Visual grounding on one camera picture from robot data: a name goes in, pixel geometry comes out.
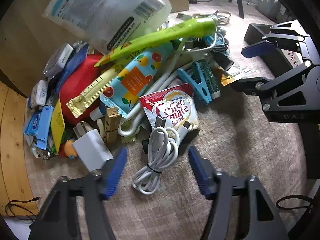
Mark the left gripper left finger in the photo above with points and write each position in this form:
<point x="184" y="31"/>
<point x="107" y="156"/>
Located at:
<point x="58" y="216"/>

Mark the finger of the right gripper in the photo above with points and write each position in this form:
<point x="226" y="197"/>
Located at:
<point x="258" y="49"/>

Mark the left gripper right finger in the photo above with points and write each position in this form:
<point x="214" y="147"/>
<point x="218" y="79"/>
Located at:
<point x="258" y="217"/>

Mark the black shallow tray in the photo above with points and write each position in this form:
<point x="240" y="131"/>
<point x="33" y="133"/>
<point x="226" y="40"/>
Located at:
<point x="276" y="61"/>

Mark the metal scissors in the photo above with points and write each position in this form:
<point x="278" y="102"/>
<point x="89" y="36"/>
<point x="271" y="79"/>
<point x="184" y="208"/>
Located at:
<point x="221" y="17"/>

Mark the potted spider plant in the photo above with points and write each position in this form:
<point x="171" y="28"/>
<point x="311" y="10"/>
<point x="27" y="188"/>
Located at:
<point x="273" y="9"/>

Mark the green snack stick packet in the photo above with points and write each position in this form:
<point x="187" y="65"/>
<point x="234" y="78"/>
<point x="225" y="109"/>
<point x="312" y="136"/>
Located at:
<point x="194" y="27"/>

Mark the teal plastic clothes peg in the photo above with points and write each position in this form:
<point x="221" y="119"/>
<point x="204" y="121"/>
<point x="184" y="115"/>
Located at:
<point x="197" y="81"/>

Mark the orange toy figure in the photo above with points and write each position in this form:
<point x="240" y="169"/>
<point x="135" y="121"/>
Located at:
<point x="69" y="149"/>

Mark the white power adapter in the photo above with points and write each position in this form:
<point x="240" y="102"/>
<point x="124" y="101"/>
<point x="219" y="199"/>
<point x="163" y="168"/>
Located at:
<point x="92" y="150"/>

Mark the coffee mate sachet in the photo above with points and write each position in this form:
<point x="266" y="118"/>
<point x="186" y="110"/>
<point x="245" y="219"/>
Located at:
<point x="176" y="106"/>

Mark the blue wet wipes pack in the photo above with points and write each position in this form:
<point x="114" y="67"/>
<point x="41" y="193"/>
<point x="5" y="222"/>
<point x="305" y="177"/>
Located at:
<point x="33" y="125"/>

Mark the wooden clothes peg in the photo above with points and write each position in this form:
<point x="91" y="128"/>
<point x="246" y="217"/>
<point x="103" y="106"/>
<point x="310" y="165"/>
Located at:
<point x="112" y="121"/>

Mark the white plastic hanger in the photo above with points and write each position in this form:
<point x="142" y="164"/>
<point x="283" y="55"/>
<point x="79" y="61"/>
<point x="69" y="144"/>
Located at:
<point x="168" y="79"/>

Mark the gold snack bar wrapper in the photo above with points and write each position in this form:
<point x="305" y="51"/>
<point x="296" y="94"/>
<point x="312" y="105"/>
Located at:
<point x="89" y="95"/>

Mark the fruit print blue pouch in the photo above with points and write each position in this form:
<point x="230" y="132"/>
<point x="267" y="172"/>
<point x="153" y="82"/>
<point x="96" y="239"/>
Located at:
<point x="126" y="88"/>

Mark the white tissue pack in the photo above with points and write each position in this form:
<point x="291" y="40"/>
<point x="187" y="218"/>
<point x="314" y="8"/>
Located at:
<point x="38" y="95"/>

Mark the red fabric pouch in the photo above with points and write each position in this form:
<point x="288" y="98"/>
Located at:
<point x="85" y="74"/>

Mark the clear printed refill pouch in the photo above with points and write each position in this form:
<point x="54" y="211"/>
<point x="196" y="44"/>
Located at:
<point x="107" y="24"/>

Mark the grey tin box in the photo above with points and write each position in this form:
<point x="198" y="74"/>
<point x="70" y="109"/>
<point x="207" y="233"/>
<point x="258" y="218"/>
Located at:
<point x="58" y="60"/>

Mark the dark blue paper box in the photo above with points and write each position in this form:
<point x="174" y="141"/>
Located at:
<point x="71" y="66"/>

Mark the cardboard box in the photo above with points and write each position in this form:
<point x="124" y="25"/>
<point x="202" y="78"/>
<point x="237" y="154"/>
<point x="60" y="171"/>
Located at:
<point x="32" y="30"/>

